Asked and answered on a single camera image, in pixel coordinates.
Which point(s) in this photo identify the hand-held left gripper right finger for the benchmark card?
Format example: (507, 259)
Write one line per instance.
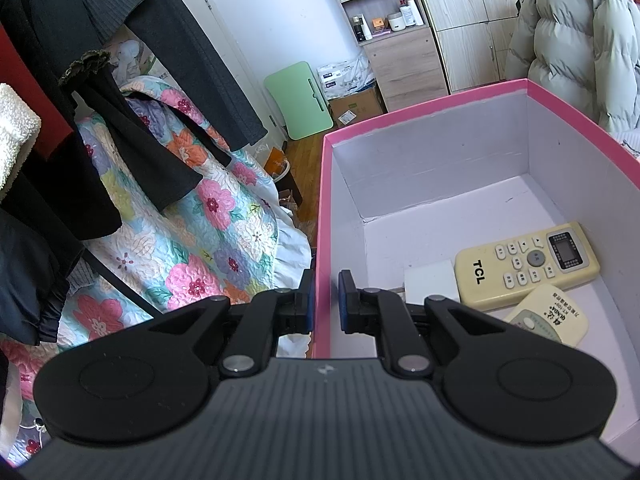
(344, 300)

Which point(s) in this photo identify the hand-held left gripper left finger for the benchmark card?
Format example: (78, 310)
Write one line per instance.
(310, 300)

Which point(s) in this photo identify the white charger plug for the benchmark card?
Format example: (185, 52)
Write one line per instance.
(431, 282)

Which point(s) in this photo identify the pink cardboard box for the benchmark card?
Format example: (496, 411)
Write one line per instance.
(450, 150)

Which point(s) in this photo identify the cream air conditioner remote control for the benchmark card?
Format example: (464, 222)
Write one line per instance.
(525, 265)
(555, 315)

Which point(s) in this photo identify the floral quilt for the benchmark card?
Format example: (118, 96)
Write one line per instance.
(210, 240)

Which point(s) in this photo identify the bin with orange bag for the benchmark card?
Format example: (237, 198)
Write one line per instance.
(277, 164)

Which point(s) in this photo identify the black belt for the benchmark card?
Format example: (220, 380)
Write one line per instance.
(120, 287)

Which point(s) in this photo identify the brown cardboard box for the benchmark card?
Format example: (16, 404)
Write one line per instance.
(357, 107)

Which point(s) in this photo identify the green folding table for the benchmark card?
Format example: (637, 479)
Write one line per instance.
(297, 102)

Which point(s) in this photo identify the black ruffled garment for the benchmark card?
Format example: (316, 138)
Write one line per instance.
(135, 140)

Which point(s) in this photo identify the wooden shelf cabinet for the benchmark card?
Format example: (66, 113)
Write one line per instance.
(405, 60)

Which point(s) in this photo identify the white cosmetic jar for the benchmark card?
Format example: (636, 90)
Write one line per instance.
(397, 22)

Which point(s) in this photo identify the black hanging coat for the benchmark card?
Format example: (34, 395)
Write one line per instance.
(40, 185)

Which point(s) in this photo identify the dark grey hanging garment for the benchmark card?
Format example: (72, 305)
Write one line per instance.
(165, 35)

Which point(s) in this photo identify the light wooden wardrobe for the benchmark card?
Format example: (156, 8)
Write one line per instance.
(470, 20)

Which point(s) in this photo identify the cream fleece cuffed coat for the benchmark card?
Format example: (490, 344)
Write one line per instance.
(15, 130)

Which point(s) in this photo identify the grey puffer jacket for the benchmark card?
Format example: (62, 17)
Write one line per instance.
(575, 40)

